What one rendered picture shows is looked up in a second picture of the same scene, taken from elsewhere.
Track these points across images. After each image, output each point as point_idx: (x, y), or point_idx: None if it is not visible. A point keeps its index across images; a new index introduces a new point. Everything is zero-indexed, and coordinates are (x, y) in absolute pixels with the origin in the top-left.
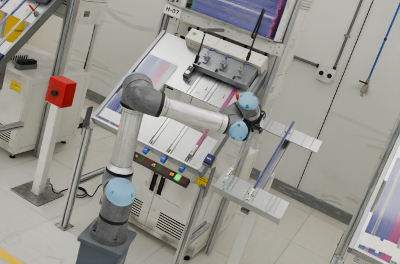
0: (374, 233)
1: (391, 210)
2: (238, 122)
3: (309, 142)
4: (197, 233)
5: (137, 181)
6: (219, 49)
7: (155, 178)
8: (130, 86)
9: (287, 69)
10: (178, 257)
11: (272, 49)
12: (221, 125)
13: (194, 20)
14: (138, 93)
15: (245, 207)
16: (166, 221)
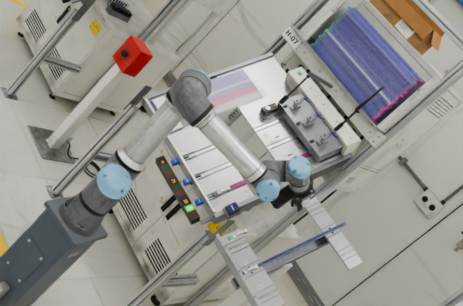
0: None
1: None
2: (272, 181)
3: (348, 254)
4: (178, 281)
5: (153, 191)
6: (315, 104)
7: (172, 200)
8: (183, 79)
9: (381, 169)
10: (143, 292)
11: (371, 136)
12: (253, 173)
13: (308, 60)
14: (187, 91)
15: (236, 280)
16: (158, 251)
